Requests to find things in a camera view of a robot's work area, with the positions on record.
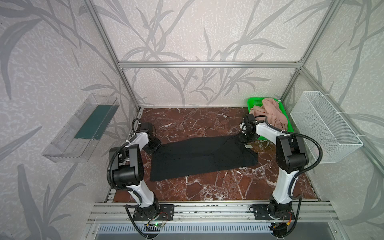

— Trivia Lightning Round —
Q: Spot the green circuit board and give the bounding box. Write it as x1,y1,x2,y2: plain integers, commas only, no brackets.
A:
145,222,166,232

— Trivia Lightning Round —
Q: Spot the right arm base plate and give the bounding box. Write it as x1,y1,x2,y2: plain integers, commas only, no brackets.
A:
249,203,296,221

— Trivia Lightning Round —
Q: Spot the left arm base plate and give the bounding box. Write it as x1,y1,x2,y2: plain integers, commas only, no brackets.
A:
133,204,175,221

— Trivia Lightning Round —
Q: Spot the black shirt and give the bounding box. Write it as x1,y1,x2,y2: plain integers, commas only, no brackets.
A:
150,135,258,182

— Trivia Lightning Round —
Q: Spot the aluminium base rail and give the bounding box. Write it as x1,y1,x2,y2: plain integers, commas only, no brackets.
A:
86,201,341,224

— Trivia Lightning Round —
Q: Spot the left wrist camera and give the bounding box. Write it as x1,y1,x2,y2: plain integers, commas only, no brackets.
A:
137,123,153,136

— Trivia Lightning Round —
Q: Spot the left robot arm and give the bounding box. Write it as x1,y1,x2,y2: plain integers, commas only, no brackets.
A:
107,132,160,214

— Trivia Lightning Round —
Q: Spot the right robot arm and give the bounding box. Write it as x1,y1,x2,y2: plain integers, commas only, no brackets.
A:
240,121,309,213

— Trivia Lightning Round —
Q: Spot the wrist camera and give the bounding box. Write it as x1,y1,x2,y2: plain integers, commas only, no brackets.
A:
137,123,153,136
240,114,257,133

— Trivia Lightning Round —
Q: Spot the aluminium frame crossbar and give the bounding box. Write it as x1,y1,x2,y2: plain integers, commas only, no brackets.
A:
118,61,301,69

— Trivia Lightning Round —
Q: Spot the white wire basket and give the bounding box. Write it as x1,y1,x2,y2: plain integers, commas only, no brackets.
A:
290,91,363,164

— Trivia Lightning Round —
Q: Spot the pink garment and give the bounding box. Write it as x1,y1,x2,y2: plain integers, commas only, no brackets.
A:
250,98,288,131

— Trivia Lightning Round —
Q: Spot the green plastic basket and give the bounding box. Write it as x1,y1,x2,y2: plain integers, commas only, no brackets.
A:
247,97,293,132

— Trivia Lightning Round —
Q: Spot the clear plastic wall bin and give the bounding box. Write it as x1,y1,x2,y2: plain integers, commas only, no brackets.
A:
42,94,120,163

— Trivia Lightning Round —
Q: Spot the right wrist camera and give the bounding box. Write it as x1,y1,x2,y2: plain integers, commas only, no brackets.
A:
240,114,257,133

